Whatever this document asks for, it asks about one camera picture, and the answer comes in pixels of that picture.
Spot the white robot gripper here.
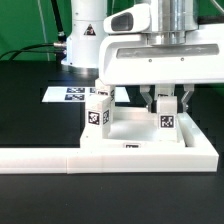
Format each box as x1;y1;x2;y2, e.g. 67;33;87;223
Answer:
99;3;224;112

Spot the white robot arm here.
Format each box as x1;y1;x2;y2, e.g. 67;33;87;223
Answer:
62;0;224;103

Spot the white L-shaped obstacle fence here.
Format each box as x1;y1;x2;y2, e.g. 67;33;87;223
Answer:
0;113;219;174

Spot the white marker sheet with tags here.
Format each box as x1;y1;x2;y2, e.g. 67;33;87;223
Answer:
42;86;130;103

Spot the black cable bundle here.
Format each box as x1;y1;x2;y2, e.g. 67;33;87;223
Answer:
0;0;69;62

